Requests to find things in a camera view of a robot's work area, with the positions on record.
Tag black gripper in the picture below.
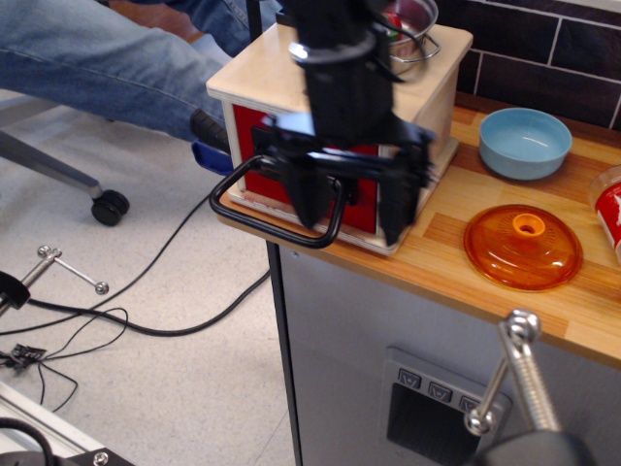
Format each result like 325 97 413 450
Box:
261 46 434 246

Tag red front wooden drawer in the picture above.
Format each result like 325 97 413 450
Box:
233 104 377 233

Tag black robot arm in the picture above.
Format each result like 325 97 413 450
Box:
261 1 434 249

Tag light wooden box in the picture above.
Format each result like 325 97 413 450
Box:
207 24 473 255

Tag light blue bowl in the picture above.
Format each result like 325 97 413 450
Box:
479 108 572 181

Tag red toy strawberry right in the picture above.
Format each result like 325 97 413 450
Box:
381 11 403 42

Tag orange transparent lid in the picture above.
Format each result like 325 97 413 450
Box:
463 204 583 291

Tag steel pot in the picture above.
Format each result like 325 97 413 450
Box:
384 0 441 75

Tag grey cabinet with panel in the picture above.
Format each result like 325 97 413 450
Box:
268 239 620 465

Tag right metal clamp screw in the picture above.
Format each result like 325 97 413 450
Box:
463 309 598 466

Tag metal clamp screw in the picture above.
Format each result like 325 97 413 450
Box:
1 246 110 316
463 309 598 466

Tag office chair base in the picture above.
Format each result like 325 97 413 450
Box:
0 94 131 227

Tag red white cup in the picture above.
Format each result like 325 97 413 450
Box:
588 165 621 262

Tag person leg in jeans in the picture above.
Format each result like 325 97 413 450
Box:
0 0 282 143

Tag left metal clamp screw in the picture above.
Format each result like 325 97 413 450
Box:
1 246 110 316

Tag thick black floor cable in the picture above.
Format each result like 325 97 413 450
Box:
0 193 272 339

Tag thin black floor wire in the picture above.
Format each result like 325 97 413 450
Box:
0 307 130 414

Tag aluminium frame rail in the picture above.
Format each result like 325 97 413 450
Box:
1 383 132 465

